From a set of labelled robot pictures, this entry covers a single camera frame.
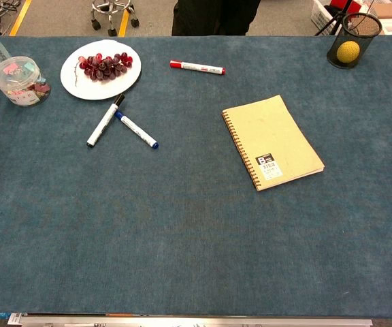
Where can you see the aluminium table edge rail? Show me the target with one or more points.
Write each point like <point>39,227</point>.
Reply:
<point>196,321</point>

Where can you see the white round plate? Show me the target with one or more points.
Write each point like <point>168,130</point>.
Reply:
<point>100,88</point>

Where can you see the yellow spiral notebook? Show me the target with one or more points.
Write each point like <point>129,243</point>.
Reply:
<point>274,136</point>

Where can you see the person in black trousers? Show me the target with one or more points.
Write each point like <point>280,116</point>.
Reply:
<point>214,17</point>

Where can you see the yellow ball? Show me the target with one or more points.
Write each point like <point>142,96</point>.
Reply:
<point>348,51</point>

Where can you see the red whiteboard marker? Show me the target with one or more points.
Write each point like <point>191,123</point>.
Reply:
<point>197,66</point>

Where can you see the blue felt table mat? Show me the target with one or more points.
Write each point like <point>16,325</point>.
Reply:
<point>196,221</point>

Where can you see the white plastic crate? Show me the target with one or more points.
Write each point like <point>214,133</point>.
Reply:
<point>323,15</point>

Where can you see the blue whiteboard marker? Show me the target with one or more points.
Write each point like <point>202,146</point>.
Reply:
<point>136,129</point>

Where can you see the black mesh pen holder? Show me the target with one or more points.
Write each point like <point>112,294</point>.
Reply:
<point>352,34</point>

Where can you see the clear jar of binder clips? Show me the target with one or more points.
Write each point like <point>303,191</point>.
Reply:
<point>19,81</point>

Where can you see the chrome stool base with castors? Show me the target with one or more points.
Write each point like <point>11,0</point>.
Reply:
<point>114,12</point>

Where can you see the black tripod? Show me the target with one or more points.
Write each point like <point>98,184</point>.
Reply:
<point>333,18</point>

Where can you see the red grape bunch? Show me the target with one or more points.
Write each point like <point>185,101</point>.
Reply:
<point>104,66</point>

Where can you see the black whiteboard marker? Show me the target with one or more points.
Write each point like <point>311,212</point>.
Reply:
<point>105,122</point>

